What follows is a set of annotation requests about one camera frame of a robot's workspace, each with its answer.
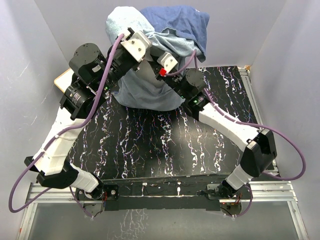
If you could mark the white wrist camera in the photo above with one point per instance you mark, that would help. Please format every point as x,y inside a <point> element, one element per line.
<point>167,62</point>
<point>136,43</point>

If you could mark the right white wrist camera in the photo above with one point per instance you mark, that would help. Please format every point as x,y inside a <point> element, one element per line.
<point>167,62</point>

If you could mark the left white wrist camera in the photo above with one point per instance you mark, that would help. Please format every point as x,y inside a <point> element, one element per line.
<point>136,43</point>

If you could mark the aluminium frame rail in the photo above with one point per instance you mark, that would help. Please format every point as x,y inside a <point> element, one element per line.
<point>169,193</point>

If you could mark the white board orange edge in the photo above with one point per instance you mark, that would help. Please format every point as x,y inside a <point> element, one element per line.
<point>64,80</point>

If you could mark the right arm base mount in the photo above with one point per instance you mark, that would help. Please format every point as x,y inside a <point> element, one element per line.
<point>223,191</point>

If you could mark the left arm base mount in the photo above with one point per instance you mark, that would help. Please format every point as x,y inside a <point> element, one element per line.
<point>103,193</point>

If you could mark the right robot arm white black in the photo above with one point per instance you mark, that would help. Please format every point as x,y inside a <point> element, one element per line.
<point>256,143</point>

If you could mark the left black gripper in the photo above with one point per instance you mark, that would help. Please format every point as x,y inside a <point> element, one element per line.
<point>122,47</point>

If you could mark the white pillow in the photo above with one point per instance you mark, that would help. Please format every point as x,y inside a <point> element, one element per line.
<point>150,66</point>

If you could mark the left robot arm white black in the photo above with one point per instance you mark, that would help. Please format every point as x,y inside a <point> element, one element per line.
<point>93,74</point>

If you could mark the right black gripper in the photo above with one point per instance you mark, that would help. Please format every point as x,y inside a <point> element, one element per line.
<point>156,68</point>

